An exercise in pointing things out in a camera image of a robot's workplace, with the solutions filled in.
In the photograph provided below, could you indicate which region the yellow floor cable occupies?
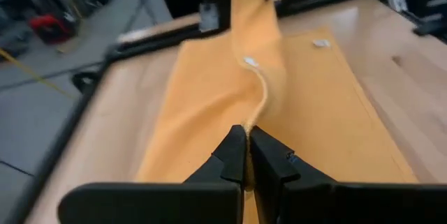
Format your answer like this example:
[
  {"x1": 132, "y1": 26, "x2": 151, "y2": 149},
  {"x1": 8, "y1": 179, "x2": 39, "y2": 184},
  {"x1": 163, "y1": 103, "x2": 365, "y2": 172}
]
[{"x1": 0, "y1": 47, "x2": 78, "y2": 101}]

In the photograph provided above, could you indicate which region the yellow towel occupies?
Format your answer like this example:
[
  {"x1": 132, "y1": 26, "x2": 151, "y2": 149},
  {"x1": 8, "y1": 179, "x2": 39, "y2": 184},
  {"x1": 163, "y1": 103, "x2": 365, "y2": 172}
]
[{"x1": 134, "y1": 0, "x2": 420, "y2": 224}]

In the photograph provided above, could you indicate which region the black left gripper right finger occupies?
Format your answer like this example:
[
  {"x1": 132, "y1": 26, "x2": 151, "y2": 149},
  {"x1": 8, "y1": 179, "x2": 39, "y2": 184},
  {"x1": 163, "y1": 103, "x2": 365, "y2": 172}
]
[{"x1": 248, "y1": 125, "x2": 447, "y2": 224}]

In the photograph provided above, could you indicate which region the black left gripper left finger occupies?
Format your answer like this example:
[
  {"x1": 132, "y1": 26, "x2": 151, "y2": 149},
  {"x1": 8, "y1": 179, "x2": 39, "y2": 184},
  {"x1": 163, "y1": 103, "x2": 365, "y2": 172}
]
[{"x1": 57, "y1": 124, "x2": 249, "y2": 224}]

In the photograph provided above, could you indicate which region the black table frame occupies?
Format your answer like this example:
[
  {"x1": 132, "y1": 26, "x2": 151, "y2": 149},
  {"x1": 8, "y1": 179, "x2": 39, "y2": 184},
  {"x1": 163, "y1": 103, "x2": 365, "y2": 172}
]
[{"x1": 0, "y1": 0, "x2": 447, "y2": 224}]

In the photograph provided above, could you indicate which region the black table clamp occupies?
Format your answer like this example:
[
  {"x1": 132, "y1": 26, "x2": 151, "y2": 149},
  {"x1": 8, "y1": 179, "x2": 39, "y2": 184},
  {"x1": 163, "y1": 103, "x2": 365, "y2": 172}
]
[
  {"x1": 411, "y1": 20, "x2": 447, "y2": 37},
  {"x1": 71, "y1": 71, "x2": 103, "y2": 95}
]

